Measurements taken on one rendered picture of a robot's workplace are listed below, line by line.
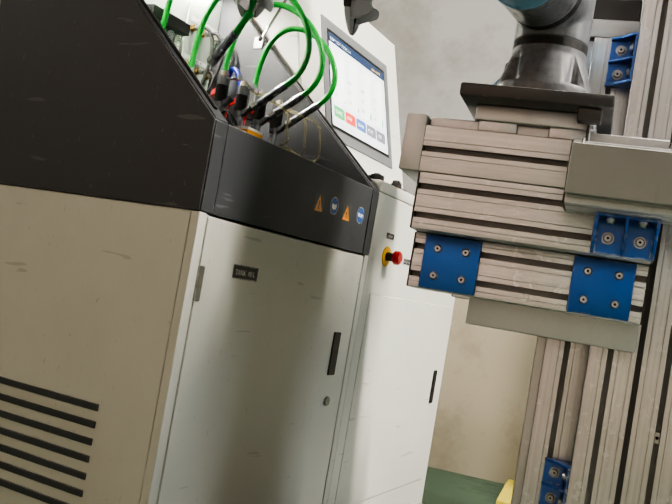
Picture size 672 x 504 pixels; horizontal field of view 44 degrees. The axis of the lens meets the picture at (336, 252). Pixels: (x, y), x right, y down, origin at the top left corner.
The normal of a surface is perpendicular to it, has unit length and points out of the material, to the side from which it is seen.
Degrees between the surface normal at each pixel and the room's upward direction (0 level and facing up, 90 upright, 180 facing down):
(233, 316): 90
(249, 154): 90
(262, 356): 90
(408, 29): 90
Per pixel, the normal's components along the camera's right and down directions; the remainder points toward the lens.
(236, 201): 0.88, 0.13
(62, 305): -0.44, -0.11
